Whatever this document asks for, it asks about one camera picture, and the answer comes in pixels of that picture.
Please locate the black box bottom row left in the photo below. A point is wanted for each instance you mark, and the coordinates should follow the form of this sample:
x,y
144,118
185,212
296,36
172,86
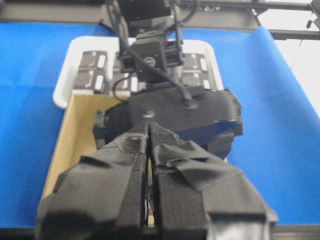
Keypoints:
x,y
89,82

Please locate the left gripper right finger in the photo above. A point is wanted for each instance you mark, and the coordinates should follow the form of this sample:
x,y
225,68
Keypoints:
x,y
198,196

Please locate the black box second row left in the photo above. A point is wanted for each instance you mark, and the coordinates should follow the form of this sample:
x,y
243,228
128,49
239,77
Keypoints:
x,y
127,86

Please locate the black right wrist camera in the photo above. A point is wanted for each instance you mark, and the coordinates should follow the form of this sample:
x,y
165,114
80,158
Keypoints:
x,y
163,55

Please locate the blue table cloth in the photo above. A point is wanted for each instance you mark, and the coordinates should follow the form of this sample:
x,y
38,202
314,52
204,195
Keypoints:
x,y
279,150

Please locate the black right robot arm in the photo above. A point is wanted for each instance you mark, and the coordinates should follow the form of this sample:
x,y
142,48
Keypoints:
x,y
123,12

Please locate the black box tray top-right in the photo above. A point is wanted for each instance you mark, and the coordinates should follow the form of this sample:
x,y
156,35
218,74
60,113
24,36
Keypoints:
x,y
196,79

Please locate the black box third row right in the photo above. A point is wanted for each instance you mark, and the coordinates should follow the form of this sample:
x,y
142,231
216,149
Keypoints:
x,y
117,64

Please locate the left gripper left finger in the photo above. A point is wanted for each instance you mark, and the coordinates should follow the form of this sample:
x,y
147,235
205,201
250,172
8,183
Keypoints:
x,y
102,197

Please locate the open cardboard box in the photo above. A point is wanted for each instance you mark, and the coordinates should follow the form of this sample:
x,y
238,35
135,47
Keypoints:
x,y
76,136

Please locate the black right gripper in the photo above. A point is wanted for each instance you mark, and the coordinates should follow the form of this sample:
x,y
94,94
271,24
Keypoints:
x,y
212,122

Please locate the black box third row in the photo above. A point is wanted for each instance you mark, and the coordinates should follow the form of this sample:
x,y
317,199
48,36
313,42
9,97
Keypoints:
x,y
117,64
96,60

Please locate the white plastic tray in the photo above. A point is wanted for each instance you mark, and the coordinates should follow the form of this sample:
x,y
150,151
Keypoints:
x,y
64,87

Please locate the black box third row left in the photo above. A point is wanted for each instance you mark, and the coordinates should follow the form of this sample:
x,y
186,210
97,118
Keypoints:
x,y
96,60

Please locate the black box tray top-left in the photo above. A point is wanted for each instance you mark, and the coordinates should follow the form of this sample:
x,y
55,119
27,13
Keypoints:
x,y
195,62

